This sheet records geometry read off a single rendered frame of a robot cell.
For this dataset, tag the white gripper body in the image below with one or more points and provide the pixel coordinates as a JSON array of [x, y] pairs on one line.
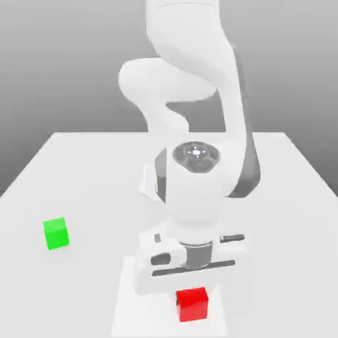
[[169, 281]]

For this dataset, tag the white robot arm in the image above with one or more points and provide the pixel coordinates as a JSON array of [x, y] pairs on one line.
[[195, 190]]

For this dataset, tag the small green cube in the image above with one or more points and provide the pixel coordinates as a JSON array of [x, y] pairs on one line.
[[56, 233]]

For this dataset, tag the small red cube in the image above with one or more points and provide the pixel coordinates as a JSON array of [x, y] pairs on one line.
[[192, 305]]

